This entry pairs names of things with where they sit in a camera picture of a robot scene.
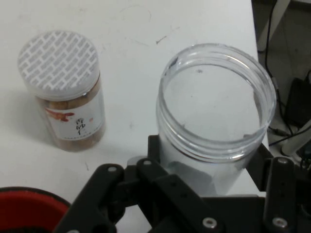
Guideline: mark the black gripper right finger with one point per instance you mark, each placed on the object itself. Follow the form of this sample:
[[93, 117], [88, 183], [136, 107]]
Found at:
[[281, 194]]

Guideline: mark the black power adapter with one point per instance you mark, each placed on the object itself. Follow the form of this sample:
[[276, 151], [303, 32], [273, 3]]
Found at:
[[300, 102]]

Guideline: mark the jar with patterned foil lid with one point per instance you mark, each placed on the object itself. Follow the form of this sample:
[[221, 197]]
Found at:
[[58, 63]]

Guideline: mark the red bowl with black rim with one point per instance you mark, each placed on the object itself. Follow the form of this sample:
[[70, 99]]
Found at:
[[31, 206]]

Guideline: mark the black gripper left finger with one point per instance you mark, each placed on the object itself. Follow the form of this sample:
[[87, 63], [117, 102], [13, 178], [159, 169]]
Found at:
[[136, 194]]

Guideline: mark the clear plastic jar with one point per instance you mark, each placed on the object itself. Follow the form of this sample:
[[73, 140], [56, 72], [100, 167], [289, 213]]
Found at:
[[218, 155]]

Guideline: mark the white slanted furniture leg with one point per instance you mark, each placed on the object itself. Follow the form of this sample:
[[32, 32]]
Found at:
[[271, 24]]

